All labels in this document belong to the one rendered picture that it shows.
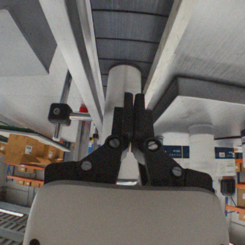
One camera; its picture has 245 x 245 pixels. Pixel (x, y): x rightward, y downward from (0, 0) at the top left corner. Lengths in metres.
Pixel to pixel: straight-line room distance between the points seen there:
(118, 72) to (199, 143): 0.37
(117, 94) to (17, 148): 1.95
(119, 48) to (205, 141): 0.40
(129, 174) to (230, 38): 0.25
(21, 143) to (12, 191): 7.62
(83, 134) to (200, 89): 0.44
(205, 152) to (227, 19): 0.37
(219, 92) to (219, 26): 0.17
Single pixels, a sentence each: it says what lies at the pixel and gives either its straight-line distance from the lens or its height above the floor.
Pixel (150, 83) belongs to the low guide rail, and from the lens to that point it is 0.20.
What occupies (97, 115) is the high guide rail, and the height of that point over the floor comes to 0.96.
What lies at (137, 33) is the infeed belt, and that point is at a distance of 0.18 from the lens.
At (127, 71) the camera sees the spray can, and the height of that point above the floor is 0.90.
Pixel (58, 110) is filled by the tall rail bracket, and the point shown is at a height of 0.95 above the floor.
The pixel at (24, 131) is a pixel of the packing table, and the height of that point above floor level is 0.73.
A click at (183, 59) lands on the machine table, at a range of 0.30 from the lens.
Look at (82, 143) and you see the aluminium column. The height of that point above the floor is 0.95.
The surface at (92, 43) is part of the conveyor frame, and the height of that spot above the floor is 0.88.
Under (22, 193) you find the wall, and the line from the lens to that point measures 9.29.
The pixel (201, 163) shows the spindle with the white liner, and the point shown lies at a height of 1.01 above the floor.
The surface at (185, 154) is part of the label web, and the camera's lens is 0.72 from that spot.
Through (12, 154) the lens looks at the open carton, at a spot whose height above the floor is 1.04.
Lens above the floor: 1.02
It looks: 17 degrees down
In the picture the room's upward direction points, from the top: 176 degrees counter-clockwise
